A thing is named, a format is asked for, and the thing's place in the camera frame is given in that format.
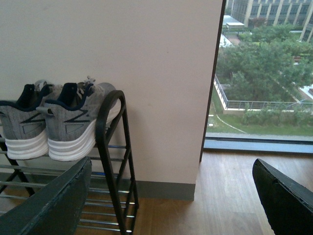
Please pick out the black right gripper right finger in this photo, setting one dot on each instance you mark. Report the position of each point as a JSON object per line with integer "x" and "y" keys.
{"x": 287, "y": 204}

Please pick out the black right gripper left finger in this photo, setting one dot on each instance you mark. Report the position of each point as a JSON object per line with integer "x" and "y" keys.
{"x": 53, "y": 210}

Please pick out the grey knit sneaker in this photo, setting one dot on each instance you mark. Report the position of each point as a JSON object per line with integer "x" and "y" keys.
{"x": 24, "y": 127}
{"x": 70, "y": 119}

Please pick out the black metal shoe rack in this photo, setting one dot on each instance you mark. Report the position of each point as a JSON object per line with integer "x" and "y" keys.
{"x": 112, "y": 201}

